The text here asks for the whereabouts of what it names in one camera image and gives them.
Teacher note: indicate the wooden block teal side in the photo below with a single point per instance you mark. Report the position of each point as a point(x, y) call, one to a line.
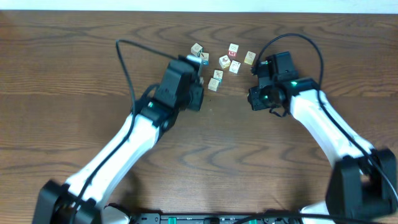
point(218, 75)

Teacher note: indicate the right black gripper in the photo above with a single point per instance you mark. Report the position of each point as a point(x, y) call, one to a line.
point(254, 98)

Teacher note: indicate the wooden block yellow print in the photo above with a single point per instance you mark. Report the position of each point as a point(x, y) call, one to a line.
point(250, 57)

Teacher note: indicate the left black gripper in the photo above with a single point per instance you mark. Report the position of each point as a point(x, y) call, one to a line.
point(199, 97)

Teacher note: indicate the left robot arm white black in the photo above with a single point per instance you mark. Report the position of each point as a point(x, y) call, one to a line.
point(84, 195)

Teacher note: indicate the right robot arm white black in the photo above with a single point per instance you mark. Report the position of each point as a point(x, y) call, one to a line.
point(363, 184)

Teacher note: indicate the wooden block red M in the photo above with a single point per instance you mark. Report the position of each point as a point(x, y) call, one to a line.
point(233, 49)

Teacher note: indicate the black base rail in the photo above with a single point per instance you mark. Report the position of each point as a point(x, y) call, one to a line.
point(224, 218)

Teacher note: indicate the wooden block blue side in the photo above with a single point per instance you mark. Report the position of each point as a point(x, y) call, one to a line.
point(205, 58)

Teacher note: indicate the wooden block centre brown print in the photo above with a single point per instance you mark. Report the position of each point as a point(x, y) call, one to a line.
point(224, 62)

